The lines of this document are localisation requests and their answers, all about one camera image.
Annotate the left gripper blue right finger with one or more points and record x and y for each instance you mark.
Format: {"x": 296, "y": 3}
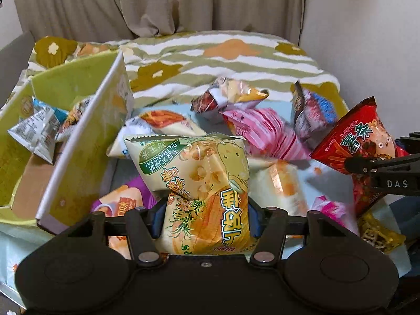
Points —
{"x": 268, "y": 225}

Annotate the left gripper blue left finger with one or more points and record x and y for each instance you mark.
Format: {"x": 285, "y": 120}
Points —
{"x": 143, "y": 227}

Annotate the red potato stick bag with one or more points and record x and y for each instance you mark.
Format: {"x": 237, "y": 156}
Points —
{"x": 358, "y": 134}

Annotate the green yellow chip bag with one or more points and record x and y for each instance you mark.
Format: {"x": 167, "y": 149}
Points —
{"x": 205, "y": 182}

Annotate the chip bag with cartoon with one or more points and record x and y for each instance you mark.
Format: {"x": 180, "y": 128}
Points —
{"x": 71, "y": 121}

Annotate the blue white snack bag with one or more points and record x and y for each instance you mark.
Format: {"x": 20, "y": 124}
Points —
{"x": 38, "y": 132}

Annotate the purple snack bag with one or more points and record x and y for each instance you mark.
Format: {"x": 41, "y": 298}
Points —
{"x": 131, "y": 195}

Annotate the cream cake snack bag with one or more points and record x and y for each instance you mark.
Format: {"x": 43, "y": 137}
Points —
{"x": 275, "y": 183}

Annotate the yellow gold snack bag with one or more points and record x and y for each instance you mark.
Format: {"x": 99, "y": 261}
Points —
{"x": 373, "y": 232}

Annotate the small pink white bag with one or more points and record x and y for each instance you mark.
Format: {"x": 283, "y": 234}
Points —
{"x": 341, "y": 213}

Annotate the pink striped snack bag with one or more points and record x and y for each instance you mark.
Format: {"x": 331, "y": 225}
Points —
{"x": 266, "y": 133}

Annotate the white orange fries bag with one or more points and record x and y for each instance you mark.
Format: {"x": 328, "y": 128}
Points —
{"x": 159, "y": 121}

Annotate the dark blue red snack bag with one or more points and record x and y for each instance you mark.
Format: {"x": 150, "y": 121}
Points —
{"x": 313, "y": 116}

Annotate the brown yellow snack bag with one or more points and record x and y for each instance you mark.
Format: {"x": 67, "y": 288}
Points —
{"x": 227, "y": 93}

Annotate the green cardboard box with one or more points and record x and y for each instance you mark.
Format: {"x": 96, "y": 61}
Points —
{"x": 58, "y": 195}

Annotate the green striped floral quilt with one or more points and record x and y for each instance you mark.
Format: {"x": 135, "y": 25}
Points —
{"x": 177, "y": 68}

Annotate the grey bed headboard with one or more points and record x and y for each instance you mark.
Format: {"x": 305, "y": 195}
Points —
{"x": 14, "y": 58}

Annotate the beige curtain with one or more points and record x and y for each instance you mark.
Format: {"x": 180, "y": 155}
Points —
{"x": 108, "y": 20}

